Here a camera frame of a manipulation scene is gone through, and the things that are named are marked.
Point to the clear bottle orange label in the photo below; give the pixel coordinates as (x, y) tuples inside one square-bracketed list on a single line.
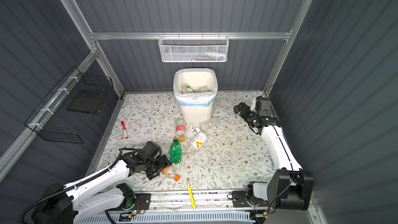
[(170, 172)]

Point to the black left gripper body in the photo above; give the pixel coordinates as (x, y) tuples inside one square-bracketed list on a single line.
[(156, 165)]

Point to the clear bottle green label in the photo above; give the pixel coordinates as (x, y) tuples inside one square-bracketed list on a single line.
[(186, 89)]

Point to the white wire wall basket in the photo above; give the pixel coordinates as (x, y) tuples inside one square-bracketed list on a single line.
[(179, 50)]

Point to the yellow highlighter pen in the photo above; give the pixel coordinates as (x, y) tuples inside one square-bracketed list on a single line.
[(191, 196)]

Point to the black wire wall basket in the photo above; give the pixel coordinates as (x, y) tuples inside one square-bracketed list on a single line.
[(67, 117)]

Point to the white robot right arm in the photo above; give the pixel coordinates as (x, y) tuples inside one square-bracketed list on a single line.
[(291, 186)]

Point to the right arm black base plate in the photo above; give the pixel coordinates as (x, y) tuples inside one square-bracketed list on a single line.
[(242, 199)]

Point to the white ribbed trash bin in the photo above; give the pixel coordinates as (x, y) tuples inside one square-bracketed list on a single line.
[(196, 107)]

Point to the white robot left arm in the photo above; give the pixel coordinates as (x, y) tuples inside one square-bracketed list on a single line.
[(101, 191)]

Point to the clear unlabelled bottle white cap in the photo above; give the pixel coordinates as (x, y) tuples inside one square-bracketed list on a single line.
[(208, 125)]

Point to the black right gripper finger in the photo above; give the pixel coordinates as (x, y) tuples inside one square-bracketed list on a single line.
[(250, 118), (242, 109)]

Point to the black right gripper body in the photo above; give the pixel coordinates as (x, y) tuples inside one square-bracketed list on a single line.
[(256, 115)]

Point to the red white marker pen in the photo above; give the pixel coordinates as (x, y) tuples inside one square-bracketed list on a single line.
[(124, 130)]

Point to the clear crushed bottle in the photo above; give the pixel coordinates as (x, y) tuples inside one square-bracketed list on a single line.
[(204, 89)]

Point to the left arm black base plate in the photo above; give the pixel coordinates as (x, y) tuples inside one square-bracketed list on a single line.
[(137, 202)]

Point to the white perforated cable tray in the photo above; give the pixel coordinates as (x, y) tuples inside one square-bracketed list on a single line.
[(193, 217)]

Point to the clear bottle red label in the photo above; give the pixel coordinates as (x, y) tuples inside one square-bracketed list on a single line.
[(180, 129)]

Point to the white bottle orange logo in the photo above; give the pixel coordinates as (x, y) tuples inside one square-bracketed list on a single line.
[(196, 144)]

